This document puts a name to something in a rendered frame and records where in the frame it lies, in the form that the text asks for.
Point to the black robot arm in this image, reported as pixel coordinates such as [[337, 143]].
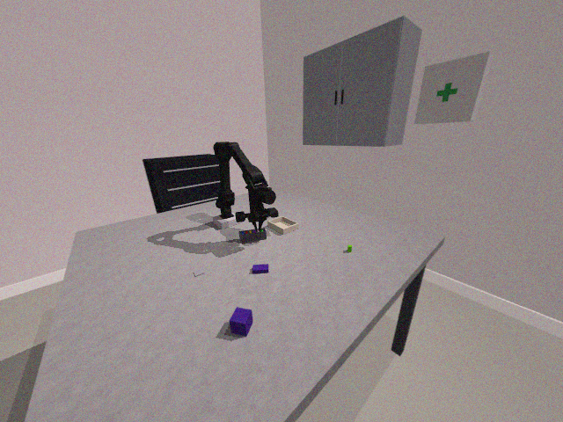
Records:
[[252, 176]]

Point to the purple rectangular block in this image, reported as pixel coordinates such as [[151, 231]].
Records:
[[260, 268]]

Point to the cream shallow tray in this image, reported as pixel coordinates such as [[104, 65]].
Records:
[[283, 225]]

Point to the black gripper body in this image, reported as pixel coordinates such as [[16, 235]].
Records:
[[240, 216]]

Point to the purple cube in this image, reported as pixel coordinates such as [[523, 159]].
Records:
[[241, 321]]

